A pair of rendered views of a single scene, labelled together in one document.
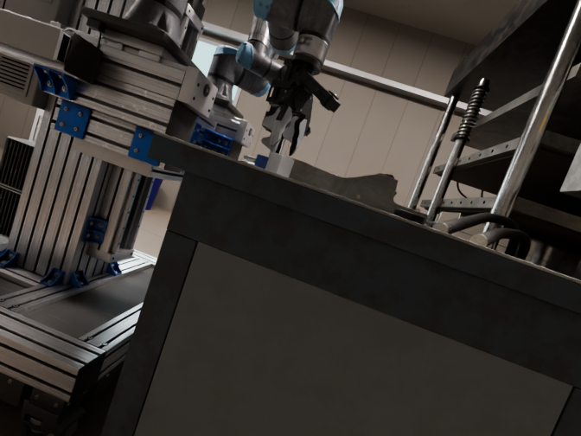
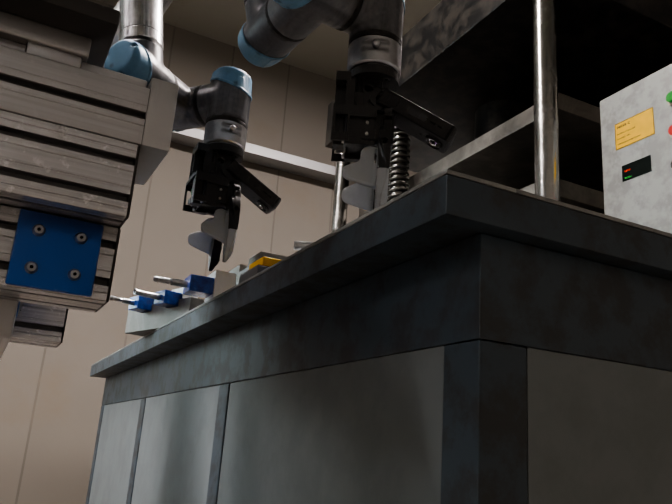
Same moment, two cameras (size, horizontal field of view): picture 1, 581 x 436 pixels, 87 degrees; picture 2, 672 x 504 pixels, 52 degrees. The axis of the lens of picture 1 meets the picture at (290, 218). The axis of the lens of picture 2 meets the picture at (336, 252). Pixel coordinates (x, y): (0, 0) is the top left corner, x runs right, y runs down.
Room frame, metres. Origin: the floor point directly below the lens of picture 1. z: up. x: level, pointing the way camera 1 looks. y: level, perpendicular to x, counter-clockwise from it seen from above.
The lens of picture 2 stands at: (0.04, 0.55, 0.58)
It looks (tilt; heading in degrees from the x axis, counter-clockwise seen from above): 16 degrees up; 329
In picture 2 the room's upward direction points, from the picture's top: 4 degrees clockwise
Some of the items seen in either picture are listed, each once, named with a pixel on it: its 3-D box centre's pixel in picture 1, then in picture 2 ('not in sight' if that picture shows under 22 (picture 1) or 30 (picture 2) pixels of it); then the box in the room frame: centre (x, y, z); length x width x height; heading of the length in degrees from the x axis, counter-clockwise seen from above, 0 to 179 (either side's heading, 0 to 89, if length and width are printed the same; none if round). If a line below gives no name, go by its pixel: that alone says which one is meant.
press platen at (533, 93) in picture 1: (561, 136); (518, 190); (1.64, -1.17, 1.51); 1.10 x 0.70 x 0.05; 174
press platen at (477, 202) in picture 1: (520, 226); not in sight; (1.64, -1.16, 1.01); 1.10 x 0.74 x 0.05; 174
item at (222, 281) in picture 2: not in sight; (192, 285); (1.11, 0.17, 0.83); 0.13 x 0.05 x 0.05; 84
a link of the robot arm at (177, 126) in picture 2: (278, 75); (178, 105); (1.18, 0.22, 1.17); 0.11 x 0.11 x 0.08; 35
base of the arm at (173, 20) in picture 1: (155, 24); not in sight; (0.87, 0.53, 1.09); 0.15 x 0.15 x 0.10
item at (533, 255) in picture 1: (490, 244); not in sight; (1.61, -1.03, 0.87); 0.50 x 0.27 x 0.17; 84
